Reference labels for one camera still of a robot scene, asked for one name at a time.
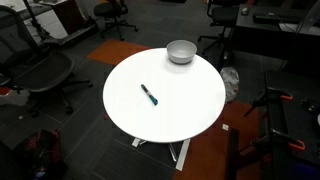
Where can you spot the teal and black marker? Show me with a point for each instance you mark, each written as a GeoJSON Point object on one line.
{"type": "Point", "coordinates": [149, 95]}

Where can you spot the grey round bowl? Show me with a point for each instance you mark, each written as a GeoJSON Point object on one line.
{"type": "Point", "coordinates": [181, 53]}

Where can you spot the crumpled clear plastic bag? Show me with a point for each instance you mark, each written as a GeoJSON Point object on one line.
{"type": "Point", "coordinates": [230, 83]}

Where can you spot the white table base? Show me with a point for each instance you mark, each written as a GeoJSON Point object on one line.
{"type": "Point", "coordinates": [183, 156]}

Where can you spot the small white floor tag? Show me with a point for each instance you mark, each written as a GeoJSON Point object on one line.
{"type": "Point", "coordinates": [225, 127]}

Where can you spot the black swivel office chair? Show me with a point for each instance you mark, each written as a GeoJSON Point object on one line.
{"type": "Point", "coordinates": [110, 8]}
{"type": "Point", "coordinates": [223, 15]}

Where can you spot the black kick scooter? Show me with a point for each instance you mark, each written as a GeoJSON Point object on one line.
{"type": "Point", "coordinates": [73, 35]}

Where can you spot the office desk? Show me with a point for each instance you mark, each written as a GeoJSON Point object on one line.
{"type": "Point", "coordinates": [260, 36]}

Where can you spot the computer mouse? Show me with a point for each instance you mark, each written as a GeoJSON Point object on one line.
{"type": "Point", "coordinates": [245, 11]}

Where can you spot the black mesh office chair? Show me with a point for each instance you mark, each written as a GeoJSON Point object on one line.
{"type": "Point", "coordinates": [43, 71]}

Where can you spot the dark brown cabinet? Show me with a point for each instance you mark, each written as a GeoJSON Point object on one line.
{"type": "Point", "coordinates": [68, 15]}

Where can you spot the white cabinet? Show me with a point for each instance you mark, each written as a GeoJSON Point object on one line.
{"type": "Point", "coordinates": [53, 25]}

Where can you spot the black computer keyboard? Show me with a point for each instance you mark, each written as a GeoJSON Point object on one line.
{"type": "Point", "coordinates": [266, 18]}

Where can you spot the dark red backpack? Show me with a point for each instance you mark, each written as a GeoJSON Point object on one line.
{"type": "Point", "coordinates": [43, 150]}

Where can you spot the black robot mounting stand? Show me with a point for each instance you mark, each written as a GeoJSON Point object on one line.
{"type": "Point", "coordinates": [293, 126]}

